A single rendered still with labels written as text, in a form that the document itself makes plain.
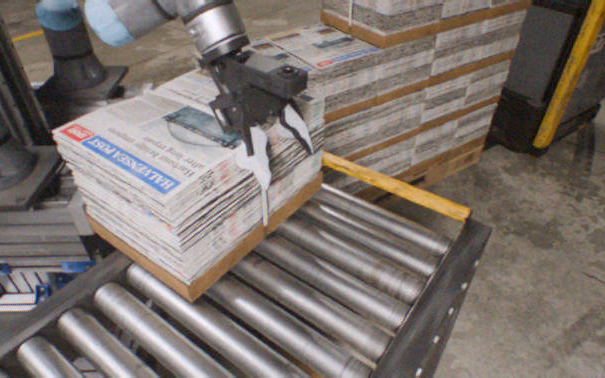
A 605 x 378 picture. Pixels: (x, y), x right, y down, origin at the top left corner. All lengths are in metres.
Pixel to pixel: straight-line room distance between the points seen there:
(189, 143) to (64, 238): 0.54
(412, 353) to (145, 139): 0.52
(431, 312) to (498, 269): 1.27
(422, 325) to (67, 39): 1.20
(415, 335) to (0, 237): 0.94
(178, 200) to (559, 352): 1.53
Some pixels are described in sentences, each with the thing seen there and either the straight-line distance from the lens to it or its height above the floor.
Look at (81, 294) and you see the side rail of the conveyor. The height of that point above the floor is 0.80.
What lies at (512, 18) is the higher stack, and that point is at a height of 0.81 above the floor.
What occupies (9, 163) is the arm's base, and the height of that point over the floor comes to 0.87.
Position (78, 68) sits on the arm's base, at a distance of 1.46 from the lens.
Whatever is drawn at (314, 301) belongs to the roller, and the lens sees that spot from 0.72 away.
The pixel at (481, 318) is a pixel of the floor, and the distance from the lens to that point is 1.80.
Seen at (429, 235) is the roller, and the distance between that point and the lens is 0.86.
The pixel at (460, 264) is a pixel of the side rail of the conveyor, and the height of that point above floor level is 0.80.
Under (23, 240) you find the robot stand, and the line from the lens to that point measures 1.18.
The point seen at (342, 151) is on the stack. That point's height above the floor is 0.45.
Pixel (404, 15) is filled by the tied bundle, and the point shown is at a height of 0.93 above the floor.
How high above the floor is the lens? 1.38
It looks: 39 degrees down
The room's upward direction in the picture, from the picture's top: straight up
